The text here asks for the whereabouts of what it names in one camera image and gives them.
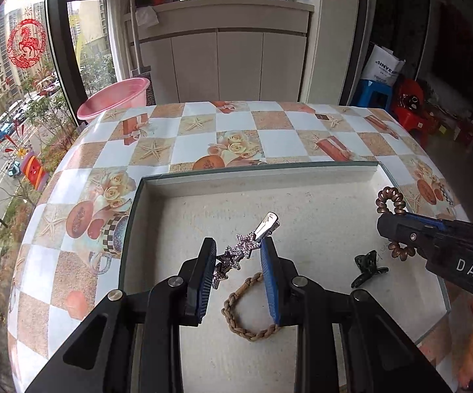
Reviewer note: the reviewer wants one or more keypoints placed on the dark item on chair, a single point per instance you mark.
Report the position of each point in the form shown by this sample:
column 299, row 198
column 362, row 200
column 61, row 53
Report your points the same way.
column 410, row 102

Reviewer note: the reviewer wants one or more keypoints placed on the silver rhinestone hair clip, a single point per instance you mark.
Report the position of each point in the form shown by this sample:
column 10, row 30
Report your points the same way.
column 267, row 226

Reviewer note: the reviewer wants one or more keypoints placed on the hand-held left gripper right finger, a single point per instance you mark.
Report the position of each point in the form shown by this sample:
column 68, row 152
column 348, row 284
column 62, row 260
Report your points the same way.
column 270, row 284

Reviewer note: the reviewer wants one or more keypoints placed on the black claw hair clip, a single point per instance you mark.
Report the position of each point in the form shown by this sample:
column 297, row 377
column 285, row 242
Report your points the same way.
column 365, row 264

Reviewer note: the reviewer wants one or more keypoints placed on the white mop pole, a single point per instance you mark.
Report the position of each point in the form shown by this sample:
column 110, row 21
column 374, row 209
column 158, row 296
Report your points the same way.
column 136, row 41

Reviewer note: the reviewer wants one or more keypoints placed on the white rag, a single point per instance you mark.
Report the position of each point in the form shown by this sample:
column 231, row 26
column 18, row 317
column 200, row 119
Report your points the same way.
column 146, row 16

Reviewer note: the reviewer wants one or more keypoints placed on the red horse window decal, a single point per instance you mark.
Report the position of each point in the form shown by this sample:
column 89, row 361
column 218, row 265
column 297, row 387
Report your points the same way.
column 26, row 43

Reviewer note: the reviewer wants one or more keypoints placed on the white printed bag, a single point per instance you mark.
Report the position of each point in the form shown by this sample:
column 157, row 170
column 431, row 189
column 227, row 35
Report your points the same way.
column 382, row 65

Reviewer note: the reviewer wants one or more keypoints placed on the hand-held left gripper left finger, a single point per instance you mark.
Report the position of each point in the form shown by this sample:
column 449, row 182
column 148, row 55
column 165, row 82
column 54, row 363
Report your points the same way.
column 201, row 280

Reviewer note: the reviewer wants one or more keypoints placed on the black window frame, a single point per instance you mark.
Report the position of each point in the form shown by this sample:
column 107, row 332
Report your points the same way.
column 62, row 49

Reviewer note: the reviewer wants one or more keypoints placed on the red plastic chair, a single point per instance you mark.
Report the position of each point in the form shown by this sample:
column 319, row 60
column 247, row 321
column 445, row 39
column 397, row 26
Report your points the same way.
column 420, row 120

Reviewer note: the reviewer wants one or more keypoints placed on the pink plastic basin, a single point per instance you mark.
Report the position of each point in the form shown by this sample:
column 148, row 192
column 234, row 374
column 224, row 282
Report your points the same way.
column 113, row 98

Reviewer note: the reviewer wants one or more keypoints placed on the orange lantern window sticker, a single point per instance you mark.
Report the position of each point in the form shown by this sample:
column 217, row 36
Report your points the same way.
column 33, row 170

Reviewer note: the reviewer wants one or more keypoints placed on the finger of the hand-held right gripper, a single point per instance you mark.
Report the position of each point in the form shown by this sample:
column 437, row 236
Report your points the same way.
column 404, row 237
column 425, row 222

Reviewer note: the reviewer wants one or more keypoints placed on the shallow grey cardboard tray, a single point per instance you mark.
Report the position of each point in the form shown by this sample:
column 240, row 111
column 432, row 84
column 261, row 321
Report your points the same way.
column 322, row 213

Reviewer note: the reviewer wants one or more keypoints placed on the blue plastic stool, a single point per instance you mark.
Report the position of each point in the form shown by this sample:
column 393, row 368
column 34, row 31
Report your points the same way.
column 365, row 90

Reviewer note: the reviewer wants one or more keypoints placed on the white cabinet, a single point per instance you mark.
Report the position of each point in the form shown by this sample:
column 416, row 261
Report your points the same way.
column 236, row 65

